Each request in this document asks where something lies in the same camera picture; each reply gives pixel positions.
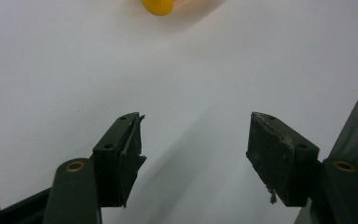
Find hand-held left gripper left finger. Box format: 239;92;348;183
42;111;147;224

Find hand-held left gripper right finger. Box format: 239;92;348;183
245;111;358;224

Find yellow round fruit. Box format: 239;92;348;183
141;0;175;17

